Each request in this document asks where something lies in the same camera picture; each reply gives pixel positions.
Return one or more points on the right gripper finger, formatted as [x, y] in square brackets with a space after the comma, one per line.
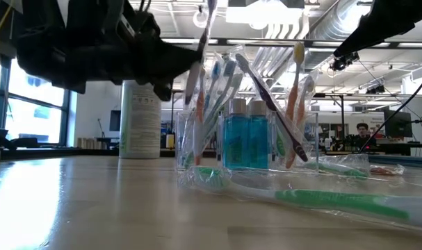
[377, 24]

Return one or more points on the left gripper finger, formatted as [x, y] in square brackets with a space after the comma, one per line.
[163, 92]
[165, 59]

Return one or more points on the green white toothbrush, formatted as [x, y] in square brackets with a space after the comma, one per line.
[280, 146]
[336, 168]
[228, 68]
[237, 80]
[318, 198]

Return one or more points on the blue mouthwash bottle white cap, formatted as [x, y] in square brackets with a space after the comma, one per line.
[236, 139]
[259, 139]

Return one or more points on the dark purple toothbrush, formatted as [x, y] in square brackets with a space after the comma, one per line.
[273, 104]

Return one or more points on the clear acrylic organizer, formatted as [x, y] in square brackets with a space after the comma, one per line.
[316, 139]

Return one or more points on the white wipes canister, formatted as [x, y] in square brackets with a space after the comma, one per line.
[141, 121]

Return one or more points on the round ceiling lamp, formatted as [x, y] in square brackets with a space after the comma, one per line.
[195, 21]

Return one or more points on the black computer monitor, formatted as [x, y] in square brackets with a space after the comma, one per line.
[398, 124]

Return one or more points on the person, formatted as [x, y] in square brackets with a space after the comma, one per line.
[363, 133]

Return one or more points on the silver ventilation duct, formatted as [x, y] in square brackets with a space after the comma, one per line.
[332, 24]

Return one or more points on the black ceiling camera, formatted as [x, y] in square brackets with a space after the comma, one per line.
[341, 63]

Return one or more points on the dark wall screen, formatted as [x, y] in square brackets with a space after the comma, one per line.
[115, 120]

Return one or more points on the window with dark frame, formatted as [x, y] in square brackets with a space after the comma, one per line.
[33, 111]

